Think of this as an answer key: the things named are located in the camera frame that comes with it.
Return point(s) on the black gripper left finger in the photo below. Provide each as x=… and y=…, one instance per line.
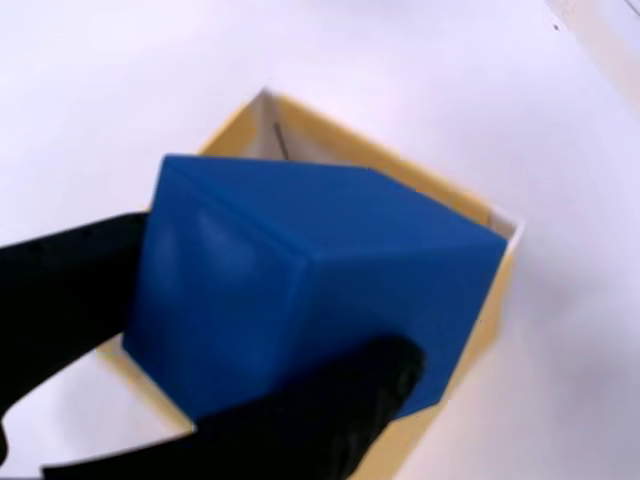
x=60, y=300

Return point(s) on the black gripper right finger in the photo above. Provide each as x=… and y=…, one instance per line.
x=280, y=430

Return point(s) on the blue cube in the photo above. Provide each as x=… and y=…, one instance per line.
x=320, y=280

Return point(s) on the yellow cardboard box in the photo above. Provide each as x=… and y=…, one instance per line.
x=350, y=145

